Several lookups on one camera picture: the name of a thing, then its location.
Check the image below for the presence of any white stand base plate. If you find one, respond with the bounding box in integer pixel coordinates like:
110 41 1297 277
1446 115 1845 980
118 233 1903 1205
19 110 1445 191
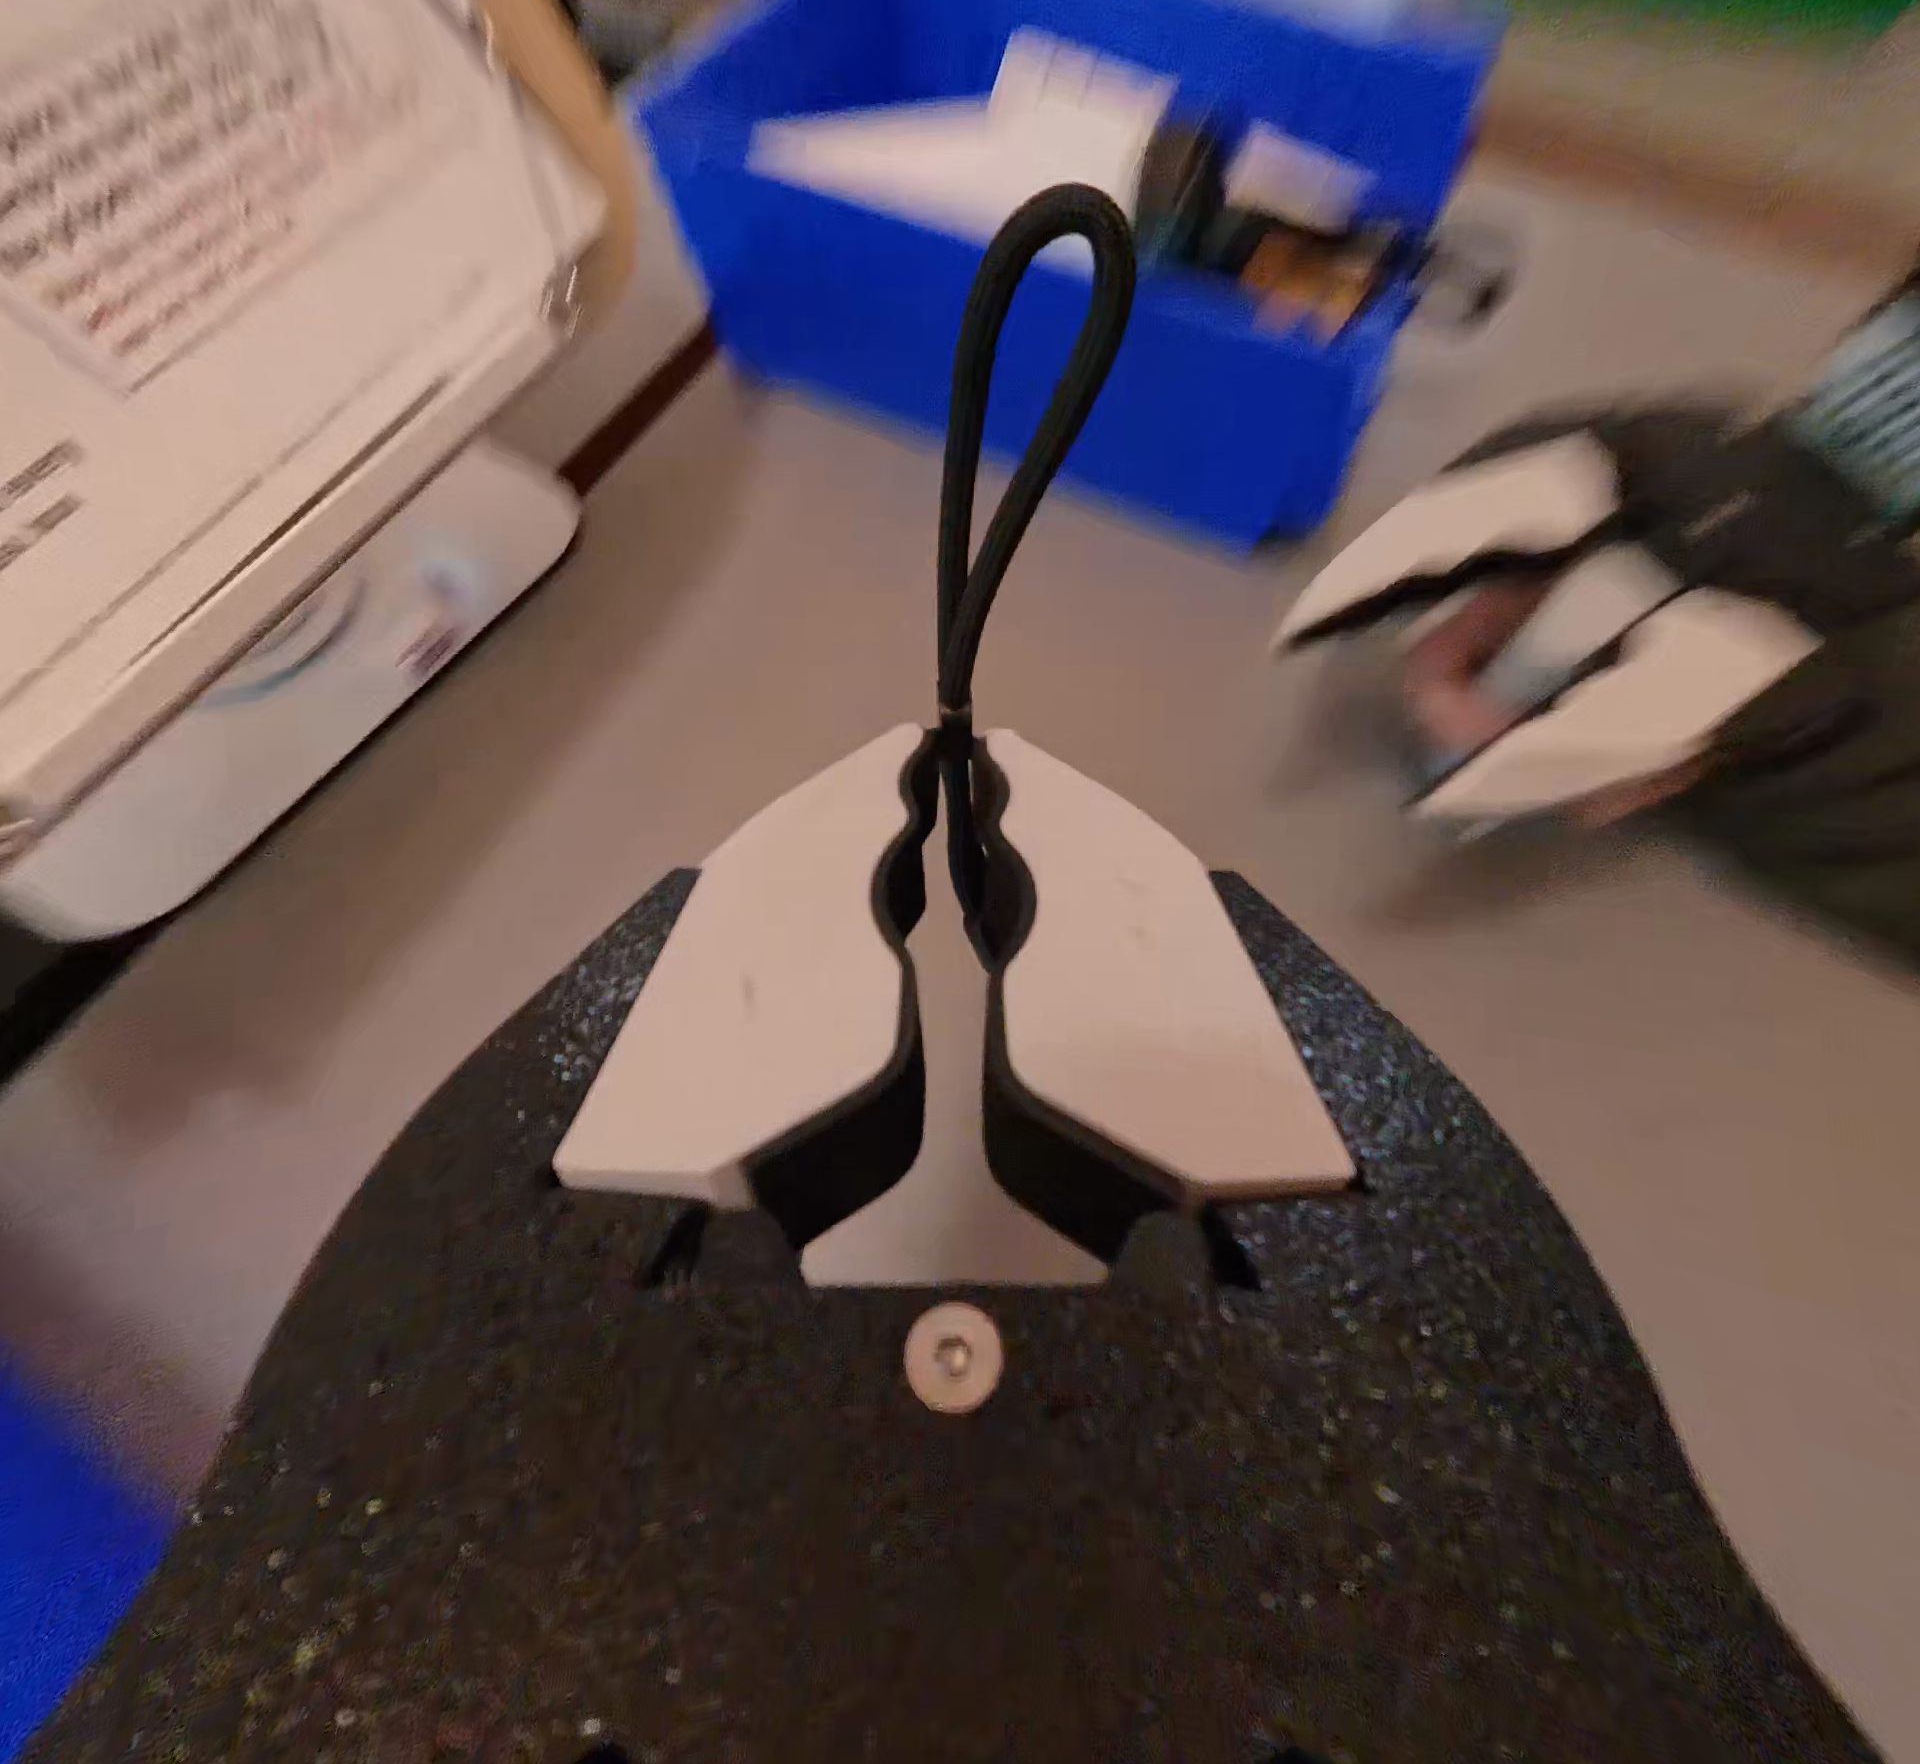
0 442 586 943

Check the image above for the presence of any person's right forearm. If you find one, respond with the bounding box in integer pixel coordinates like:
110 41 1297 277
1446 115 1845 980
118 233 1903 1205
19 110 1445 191
1680 624 1920 963

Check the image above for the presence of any orange block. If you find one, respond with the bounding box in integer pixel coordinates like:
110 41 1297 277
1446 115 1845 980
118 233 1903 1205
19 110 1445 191
1245 219 1399 332

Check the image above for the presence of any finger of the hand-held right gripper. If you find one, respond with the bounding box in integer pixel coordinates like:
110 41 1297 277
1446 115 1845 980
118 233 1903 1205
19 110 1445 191
1274 431 1629 654
1409 589 1828 830

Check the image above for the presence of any black cord bundle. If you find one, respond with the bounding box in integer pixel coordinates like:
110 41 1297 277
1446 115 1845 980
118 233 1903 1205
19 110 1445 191
935 183 1139 974

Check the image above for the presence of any instruction board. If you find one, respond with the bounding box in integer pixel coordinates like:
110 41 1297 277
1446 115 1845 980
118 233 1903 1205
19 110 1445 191
0 0 639 820

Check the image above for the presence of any person's right hand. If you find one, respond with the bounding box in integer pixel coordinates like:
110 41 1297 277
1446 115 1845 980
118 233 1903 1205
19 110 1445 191
1410 586 1555 754

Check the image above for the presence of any blue plastic bin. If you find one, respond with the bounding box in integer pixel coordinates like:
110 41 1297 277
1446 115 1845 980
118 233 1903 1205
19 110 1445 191
628 0 1508 553
0 1351 174 1758

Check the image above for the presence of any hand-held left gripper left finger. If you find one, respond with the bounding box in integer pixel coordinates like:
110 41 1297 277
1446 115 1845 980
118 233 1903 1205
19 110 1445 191
553 723 933 1251

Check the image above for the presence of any white bottle black cap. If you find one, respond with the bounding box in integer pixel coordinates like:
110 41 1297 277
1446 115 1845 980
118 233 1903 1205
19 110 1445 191
747 98 1143 279

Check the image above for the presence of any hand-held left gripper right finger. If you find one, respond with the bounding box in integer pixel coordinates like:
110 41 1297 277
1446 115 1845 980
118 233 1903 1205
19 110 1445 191
978 725 1359 1266

